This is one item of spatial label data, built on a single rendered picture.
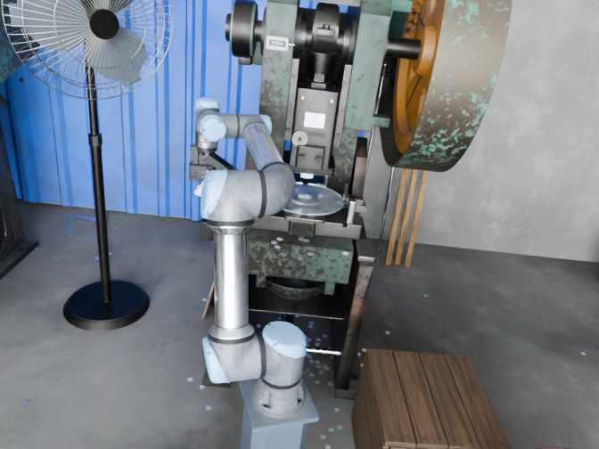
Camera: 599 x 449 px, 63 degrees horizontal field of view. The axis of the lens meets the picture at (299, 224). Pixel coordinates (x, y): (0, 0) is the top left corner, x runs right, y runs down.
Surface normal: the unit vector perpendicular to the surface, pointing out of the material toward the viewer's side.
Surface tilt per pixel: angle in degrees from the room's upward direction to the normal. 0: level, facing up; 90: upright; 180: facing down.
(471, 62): 86
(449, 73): 92
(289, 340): 7
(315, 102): 90
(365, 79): 90
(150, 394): 0
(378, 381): 0
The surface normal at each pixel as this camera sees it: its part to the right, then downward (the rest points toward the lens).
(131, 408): 0.11, -0.89
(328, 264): -0.02, 0.44
